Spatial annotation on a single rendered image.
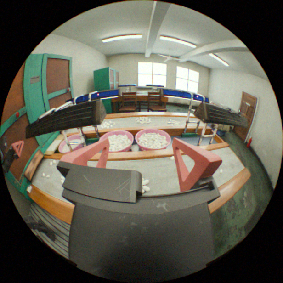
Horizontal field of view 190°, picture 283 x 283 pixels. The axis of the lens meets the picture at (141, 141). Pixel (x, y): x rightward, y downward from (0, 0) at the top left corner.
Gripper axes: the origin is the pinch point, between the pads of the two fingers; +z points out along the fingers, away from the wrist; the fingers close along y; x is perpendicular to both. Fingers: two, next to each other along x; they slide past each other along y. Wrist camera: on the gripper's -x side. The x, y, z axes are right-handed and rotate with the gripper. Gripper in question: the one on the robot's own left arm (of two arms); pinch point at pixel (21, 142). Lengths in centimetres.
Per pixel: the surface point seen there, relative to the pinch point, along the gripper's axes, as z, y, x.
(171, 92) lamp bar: 75, -88, -2
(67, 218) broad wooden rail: -15.2, -27.1, 30.9
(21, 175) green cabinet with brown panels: -13.9, 27.5, 20.2
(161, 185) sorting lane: 10, -70, 33
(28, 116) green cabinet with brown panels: 22.2, 31.0, -9.0
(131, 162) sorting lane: 25, -55, 33
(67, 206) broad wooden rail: -8.5, -25.4, 31.1
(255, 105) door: 143, -484, -61
